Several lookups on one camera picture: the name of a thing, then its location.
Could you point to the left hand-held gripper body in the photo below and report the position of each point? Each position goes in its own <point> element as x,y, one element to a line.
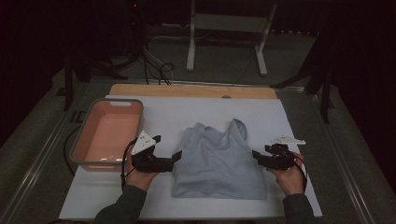
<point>149,163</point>

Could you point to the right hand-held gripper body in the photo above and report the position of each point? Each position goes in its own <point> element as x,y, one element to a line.
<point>280,160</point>

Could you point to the light blue tank top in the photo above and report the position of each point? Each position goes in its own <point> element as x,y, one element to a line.
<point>218,168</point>

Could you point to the pink plastic basket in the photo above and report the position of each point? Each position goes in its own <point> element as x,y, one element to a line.
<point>109,137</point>

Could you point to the person's left hand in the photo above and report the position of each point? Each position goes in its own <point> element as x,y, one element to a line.
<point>138,179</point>

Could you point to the person's right hand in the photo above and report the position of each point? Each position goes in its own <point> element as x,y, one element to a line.
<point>291,180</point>

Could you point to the white table mat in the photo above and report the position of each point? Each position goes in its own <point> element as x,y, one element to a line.
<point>174,112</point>

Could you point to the wooden board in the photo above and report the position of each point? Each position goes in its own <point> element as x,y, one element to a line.
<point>186,90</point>

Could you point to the black floor stand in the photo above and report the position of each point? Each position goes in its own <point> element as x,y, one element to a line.
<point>325,93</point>

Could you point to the black tripod stand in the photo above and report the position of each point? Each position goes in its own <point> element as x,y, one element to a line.
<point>69,87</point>

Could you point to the white metal stand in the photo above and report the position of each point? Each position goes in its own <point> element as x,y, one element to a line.
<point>230,22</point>

